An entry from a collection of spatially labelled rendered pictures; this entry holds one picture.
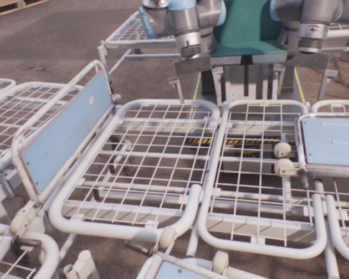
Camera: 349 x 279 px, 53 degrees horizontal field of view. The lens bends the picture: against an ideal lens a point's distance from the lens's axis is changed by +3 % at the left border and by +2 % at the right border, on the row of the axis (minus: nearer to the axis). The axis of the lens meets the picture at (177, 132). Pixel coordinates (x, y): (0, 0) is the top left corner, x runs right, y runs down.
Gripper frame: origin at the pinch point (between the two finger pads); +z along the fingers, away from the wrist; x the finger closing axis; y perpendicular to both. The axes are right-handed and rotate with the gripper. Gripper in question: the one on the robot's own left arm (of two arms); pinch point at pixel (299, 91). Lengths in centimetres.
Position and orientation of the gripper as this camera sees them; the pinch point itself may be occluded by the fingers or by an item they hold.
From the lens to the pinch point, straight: 129.0
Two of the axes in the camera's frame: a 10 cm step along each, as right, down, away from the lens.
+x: 9.5, 1.8, -2.5
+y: -2.9, 1.9, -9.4
